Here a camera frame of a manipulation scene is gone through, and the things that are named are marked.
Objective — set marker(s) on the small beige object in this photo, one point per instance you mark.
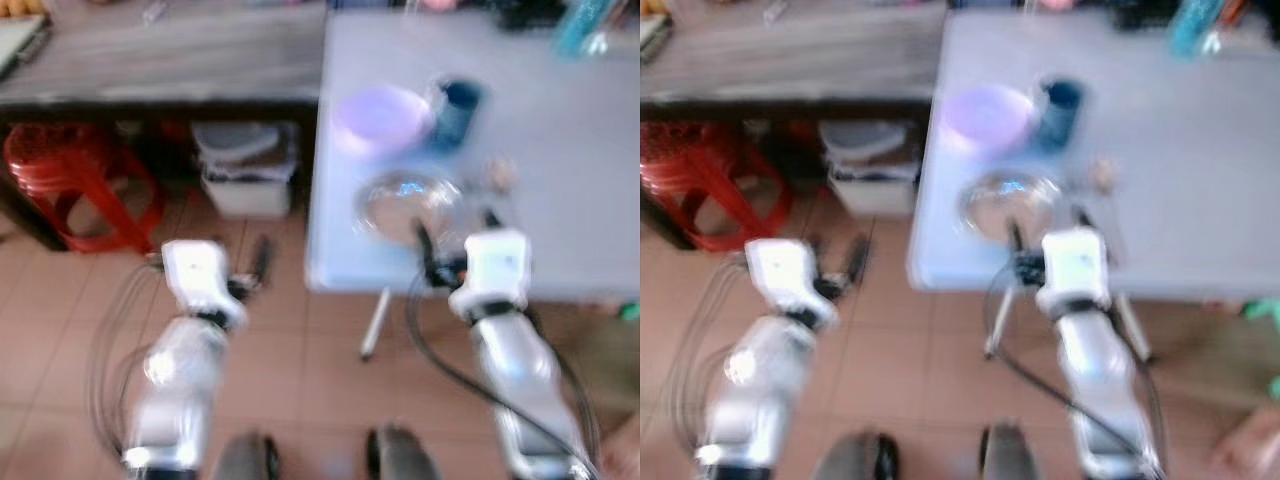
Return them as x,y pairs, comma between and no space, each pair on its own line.
498,174

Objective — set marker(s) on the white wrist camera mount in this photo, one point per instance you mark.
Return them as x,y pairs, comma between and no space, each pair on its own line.
785,275
197,275
1075,265
495,265

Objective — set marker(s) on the pink object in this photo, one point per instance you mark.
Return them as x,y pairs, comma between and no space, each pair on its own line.
437,4
1055,4

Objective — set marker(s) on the grey robot foot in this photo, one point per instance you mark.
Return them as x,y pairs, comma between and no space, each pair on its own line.
400,455
248,458
858,458
1010,452

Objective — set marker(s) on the white folding table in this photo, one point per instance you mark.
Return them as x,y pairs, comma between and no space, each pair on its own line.
1180,150
560,150

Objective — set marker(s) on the white plastic bin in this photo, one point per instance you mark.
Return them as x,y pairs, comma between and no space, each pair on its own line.
870,170
247,175

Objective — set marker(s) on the red plastic stool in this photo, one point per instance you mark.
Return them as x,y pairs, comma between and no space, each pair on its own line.
700,170
70,170

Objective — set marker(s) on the dark blue cup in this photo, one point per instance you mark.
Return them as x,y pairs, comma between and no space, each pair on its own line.
457,115
1060,112

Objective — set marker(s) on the green object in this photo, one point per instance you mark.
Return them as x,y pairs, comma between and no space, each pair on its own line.
1262,308
630,311

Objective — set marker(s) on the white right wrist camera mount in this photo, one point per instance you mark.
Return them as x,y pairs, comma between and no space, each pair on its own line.
1075,265
495,265

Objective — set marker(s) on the grey right robot foot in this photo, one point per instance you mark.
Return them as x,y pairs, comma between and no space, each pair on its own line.
1010,452
400,455

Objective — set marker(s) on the purple plastic bowl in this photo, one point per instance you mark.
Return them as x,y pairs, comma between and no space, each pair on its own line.
380,120
988,118

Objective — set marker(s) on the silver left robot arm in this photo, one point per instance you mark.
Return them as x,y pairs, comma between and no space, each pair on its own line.
185,370
760,375

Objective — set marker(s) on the black object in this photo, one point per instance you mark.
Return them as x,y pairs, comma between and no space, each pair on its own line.
530,10
1145,10

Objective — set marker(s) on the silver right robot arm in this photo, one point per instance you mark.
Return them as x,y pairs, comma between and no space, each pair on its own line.
520,385
1100,380

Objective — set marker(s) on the grey left robot foot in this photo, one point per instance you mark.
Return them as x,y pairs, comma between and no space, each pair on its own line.
248,458
858,458

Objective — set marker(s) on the grey metal table leg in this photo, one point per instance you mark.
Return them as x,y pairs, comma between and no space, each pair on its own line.
1133,328
376,325
1000,325

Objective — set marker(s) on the flat pale tray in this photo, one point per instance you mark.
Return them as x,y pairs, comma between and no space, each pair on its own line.
20,45
653,35

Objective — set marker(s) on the teal bottle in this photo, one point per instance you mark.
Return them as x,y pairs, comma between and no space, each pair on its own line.
1195,25
583,25

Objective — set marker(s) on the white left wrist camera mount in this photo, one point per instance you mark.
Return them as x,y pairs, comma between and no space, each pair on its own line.
785,275
197,275

